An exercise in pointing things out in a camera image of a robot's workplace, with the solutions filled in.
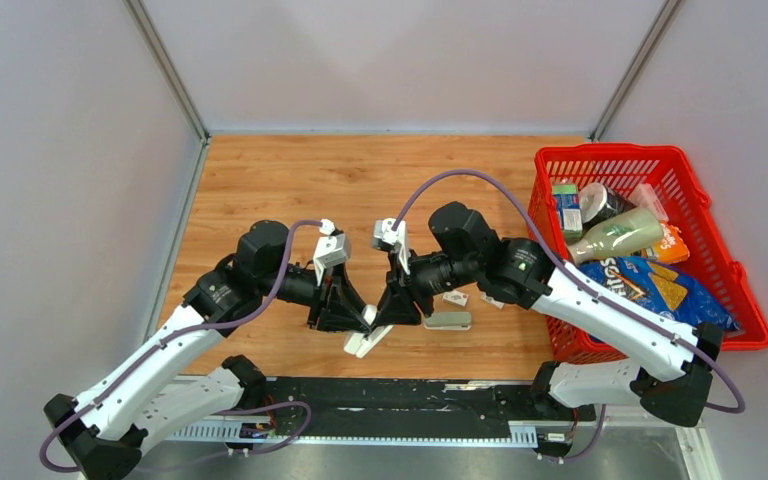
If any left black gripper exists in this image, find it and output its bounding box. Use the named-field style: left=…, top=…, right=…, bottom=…
left=259, top=262, right=373, bottom=334

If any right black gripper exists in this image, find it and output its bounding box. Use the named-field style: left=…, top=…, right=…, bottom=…
left=375, top=247, right=480, bottom=328

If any white stapler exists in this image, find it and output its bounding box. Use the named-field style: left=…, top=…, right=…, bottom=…
left=343, top=304, right=394, bottom=358

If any grey green stapler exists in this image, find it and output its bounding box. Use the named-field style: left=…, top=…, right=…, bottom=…
left=422, top=311, right=472, bottom=331

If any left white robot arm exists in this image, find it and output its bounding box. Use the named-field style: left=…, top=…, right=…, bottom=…
left=44, top=219, right=384, bottom=479

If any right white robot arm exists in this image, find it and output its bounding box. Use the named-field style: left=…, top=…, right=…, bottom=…
left=372, top=202, right=724, bottom=427

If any small staple box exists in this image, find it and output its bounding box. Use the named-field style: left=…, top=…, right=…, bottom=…
left=441, top=290, right=469, bottom=308

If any open staple box tray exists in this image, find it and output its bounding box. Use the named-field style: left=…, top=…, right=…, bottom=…
left=481, top=293, right=505, bottom=309

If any green blue carton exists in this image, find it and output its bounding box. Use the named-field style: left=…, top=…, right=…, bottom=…
left=551, top=182, right=583, bottom=244

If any black white round can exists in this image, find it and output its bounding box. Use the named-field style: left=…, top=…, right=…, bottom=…
left=579, top=182, right=635, bottom=229

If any pale green bottle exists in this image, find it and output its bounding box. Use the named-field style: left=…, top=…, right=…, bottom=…
left=567, top=207, right=663, bottom=265

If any white wrapped packet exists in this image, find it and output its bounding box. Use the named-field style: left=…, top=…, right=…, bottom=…
left=629, top=183, right=669, bottom=223

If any blue Doritos chip bag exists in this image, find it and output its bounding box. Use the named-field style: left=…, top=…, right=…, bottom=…
left=578, top=256, right=742, bottom=332

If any orange snack bag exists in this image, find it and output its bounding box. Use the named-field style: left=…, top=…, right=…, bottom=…
left=638, top=222, right=690, bottom=264

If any red plastic basket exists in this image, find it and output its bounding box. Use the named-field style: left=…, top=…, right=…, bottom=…
left=528, top=143, right=768, bottom=351

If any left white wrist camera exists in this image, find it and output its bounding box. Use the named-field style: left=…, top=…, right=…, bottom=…
left=312, top=218, right=351, bottom=286

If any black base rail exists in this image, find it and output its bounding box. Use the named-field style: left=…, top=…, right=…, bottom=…
left=247, top=377, right=597, bottom=440

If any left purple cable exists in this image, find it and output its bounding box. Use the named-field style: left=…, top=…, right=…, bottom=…
left=39, top=219, right=327, bottom=474

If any purple cable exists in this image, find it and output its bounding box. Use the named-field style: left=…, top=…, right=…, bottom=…
left=39, top=219, right=327, bottom=474
left=391, top=169, right=747, bottom=415

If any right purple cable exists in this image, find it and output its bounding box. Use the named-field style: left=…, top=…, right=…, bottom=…
left=391, top=169, right=747, bottom=415

